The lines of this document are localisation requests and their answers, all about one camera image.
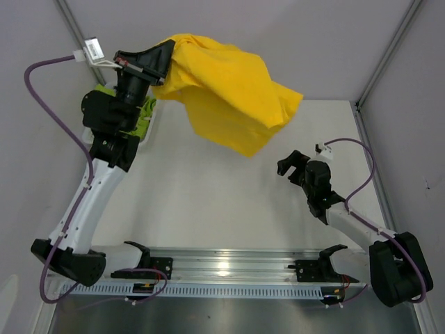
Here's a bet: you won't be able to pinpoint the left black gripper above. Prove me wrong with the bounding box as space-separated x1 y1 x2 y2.
112 40 175 132

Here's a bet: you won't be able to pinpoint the yellow fabric shorts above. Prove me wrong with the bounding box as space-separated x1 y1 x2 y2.
152 33 304 157

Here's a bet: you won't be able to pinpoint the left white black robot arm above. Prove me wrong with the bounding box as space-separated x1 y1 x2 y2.
31 38 175 287

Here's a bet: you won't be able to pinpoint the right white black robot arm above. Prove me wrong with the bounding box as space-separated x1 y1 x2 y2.
277 150 433 307

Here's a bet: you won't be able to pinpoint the green fabric shorts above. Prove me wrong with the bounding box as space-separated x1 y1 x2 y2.
94 84 157 142

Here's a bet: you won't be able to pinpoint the white plastic mesh basket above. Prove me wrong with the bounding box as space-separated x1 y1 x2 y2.
81 86 161 154

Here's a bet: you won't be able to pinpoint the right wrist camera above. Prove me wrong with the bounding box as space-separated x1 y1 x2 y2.
314 143 334 163

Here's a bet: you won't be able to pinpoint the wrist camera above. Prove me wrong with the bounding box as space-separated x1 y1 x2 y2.
83 37 116 68
314 143 334 163

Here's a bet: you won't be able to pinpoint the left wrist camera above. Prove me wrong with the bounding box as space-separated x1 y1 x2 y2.
83 37 116 68

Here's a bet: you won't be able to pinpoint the left aluminium corner post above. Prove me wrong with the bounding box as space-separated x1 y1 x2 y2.
53 0 106 85

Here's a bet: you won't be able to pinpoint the aluminium corner post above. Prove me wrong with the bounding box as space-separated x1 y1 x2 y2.
53 0 106 85
356 0 426 109

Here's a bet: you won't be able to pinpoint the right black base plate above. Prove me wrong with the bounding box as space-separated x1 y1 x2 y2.
287 259 359 283

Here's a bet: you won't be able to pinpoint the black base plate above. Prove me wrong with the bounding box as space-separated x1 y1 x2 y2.
287 259 359 283
111 257 174 280

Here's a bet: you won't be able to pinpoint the aluminium mounting rail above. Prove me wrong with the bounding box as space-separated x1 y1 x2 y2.
47 247 369 283

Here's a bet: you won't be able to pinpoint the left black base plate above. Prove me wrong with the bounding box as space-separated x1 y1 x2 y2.
111 257 174 280

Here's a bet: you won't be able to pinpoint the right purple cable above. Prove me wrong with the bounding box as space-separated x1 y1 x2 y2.
298 138 428 311

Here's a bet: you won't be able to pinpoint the white slotted cable duct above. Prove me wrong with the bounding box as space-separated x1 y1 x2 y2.
72 283 323 300

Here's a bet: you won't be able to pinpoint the right aluminium corner post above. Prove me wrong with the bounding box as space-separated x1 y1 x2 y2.
356 0 426 109

